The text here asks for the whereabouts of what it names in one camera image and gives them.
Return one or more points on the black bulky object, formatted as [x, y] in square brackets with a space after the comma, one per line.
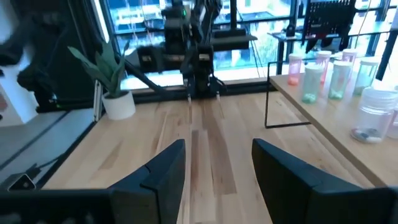
[40, 87]

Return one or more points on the silver aluminium extrusion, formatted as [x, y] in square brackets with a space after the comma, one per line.
[98, 102]

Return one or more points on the wooden shelf black metal frame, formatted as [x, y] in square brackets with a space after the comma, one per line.
[334, 124]

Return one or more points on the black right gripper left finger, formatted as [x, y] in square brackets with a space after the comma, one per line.
[155, 193]

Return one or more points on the dark desk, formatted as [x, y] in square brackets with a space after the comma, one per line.
[236, 40]

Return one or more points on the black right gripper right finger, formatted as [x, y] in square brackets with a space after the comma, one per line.
[295, 193]

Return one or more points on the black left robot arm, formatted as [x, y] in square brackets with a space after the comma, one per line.
[199, 62]

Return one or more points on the green plant white pot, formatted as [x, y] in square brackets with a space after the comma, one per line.
[118, 105]

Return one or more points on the black pegboard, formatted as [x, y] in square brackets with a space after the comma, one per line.
[329, 18]

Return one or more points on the clear pill bottle ribbed cap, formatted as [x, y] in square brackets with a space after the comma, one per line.
[373, 118]
[394, 124]

